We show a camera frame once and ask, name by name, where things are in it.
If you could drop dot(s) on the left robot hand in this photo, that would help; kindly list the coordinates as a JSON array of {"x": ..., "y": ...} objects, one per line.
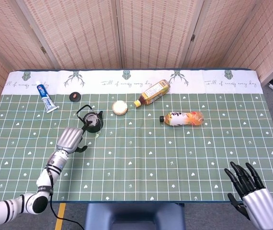
[{"x": 69, "y": 140}]

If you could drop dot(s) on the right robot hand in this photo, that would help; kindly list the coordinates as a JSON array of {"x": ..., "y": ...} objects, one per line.
[{"x": 258, "y": 206}]

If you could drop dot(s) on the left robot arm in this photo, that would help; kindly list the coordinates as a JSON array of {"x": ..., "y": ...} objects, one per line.
[{"x": 43, "y": 182}]

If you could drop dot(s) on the black round lid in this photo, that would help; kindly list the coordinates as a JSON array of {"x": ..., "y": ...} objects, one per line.
[{"x": 75, "y": 96}]

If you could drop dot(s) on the tea bottle yellow cap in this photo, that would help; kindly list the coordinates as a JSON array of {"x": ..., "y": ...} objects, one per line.
[{"x": 154, "y": 93}]

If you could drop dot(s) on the white blue toothpaste tube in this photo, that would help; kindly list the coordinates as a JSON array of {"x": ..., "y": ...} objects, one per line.
[{"x": 46, "y": 97}]

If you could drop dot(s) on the round tin orange label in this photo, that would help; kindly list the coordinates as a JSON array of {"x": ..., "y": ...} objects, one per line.
[{"x": 120, "y": 107}]

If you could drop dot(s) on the green checked tablecloth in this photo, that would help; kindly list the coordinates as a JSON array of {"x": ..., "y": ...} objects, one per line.
[{"x": 151, "y": 155}]

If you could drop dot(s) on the brass screen hinge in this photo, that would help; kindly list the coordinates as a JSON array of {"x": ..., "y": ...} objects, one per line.
[
  {"x": 193, "y": 37},
  {"x": 43, "y": 50}
]

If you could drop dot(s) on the orange juice bottle black cap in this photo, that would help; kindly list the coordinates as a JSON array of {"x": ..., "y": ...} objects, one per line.
[{"x": 182, "y": 119}]

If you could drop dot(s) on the woven folding screen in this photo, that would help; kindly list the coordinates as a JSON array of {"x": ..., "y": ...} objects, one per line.
[{"x": 151, "y": 31}]

